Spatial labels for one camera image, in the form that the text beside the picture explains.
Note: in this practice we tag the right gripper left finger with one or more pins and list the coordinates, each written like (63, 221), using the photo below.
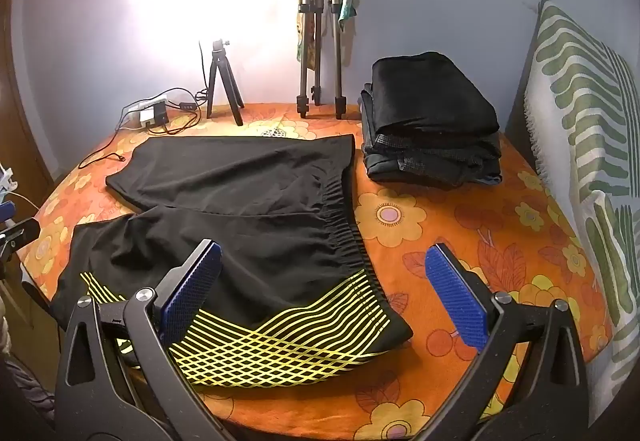
(117, 380)

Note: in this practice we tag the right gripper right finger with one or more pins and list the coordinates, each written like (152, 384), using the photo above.
(528, 380)

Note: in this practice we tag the black shorts with yellow stripes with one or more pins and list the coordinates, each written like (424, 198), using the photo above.
(297, 300)

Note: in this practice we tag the orange floral bedsheet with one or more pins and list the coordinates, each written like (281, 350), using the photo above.
(513, 235)

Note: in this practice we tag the white power strip with adapters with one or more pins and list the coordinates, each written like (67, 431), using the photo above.
(145, 114)

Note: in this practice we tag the small black tripod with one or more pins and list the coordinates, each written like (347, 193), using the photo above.
(221, 67)

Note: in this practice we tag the stack of folded black clothes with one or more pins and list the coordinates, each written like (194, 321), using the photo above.
(424, 122)

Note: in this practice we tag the green white striped pillow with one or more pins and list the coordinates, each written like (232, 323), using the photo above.
(581, 106)

